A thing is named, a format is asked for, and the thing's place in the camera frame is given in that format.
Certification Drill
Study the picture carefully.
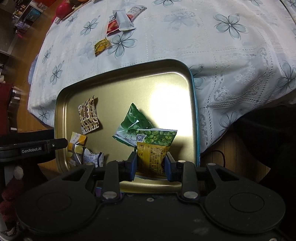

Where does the green yellow pea packet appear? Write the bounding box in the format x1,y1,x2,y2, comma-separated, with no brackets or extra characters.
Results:
136,128,177,176

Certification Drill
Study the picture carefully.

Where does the blue white snack packet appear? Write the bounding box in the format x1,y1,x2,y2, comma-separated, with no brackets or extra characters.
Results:
83,148,104,168

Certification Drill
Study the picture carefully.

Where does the yellow silver snack packet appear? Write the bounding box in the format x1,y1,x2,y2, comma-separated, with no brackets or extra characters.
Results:
67,132,87,166

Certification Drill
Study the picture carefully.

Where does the green white snack packet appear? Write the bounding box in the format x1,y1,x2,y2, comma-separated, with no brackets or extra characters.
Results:
112,103,154,147

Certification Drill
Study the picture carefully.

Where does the brown patterned snack packet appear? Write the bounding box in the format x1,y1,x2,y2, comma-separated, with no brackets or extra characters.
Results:
78,96,99,135

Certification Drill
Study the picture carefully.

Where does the gold metal tray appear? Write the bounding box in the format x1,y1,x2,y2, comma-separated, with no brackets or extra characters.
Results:
55,59,200,199

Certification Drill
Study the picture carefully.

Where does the olive gold snack packet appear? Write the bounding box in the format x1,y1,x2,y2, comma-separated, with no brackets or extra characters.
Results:
94,37,111,56

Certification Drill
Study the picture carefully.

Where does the shelf with clutter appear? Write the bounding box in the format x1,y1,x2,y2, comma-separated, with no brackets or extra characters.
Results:
1,1,54,56

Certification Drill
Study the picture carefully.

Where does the white floral lace tablecloth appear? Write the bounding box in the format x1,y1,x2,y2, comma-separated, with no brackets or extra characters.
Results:
28,1,295,151

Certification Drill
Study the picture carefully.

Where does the red white hawthorn packet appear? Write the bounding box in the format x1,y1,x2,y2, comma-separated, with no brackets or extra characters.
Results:
106,15,119,35

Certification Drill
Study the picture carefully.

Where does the grey white snack packet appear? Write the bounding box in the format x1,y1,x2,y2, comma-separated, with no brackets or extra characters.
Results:
113,9,136,32

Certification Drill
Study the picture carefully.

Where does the red apple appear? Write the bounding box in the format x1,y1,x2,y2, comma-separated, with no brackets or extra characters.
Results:
56,2,72,19

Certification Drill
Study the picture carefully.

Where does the pastel white snack packet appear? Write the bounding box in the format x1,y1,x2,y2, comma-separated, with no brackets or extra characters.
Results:
127,5,147,22

